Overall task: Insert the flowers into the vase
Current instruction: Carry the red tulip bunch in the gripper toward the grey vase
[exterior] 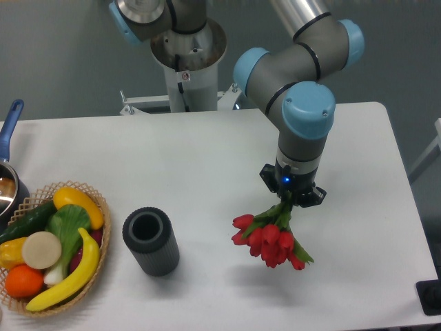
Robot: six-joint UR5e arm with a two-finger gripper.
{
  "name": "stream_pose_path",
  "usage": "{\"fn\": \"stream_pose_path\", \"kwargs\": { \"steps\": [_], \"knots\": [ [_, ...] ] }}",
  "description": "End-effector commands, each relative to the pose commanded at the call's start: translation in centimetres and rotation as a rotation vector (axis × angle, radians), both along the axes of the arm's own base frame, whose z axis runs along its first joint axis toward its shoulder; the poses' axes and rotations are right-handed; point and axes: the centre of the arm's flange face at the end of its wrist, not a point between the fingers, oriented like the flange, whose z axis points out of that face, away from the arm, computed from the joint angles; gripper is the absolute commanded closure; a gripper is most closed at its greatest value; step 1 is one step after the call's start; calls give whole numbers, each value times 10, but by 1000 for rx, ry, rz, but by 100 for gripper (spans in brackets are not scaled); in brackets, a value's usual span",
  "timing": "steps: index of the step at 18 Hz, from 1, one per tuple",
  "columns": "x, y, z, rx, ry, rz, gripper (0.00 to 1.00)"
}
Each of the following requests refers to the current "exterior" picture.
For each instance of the red tulip bouquet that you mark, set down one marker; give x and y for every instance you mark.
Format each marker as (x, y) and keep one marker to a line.
(269, 236)

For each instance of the yellow bell pepper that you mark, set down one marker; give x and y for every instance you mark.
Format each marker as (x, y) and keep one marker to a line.
(11, 255)

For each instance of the yellow banana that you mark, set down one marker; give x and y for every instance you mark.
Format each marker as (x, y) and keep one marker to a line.
(72, 283)

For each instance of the dark grey ribbed vase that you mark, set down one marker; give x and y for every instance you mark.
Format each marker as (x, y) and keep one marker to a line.
(149, 235)

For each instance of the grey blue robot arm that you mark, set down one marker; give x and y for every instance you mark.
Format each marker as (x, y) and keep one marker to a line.
(285, 87)

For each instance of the beige round disc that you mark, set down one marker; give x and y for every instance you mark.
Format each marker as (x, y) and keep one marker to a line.
(41, 250)

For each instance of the orange fruit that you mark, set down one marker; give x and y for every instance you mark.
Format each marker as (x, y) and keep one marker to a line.
(23, 281)

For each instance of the white frame at right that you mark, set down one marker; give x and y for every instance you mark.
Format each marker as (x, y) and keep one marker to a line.
(427, 157)

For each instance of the woven wicker basket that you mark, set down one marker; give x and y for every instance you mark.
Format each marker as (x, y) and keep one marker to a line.
(37, 198)

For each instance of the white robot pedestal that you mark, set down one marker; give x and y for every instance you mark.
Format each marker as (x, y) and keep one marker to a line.
(190, 66)

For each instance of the blue handled saucepan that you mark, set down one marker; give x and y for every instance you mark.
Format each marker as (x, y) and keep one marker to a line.
(13, 190)

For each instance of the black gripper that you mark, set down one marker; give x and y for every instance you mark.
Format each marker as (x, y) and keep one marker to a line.
(298, 189)

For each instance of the green cucumber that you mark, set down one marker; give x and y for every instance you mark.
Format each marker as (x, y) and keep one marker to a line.
(33, 221)

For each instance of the green bok choy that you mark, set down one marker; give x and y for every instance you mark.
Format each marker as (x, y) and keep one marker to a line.
(64, 224)

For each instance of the black device at edge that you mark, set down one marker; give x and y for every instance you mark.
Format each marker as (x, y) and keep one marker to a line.
(429, 296)

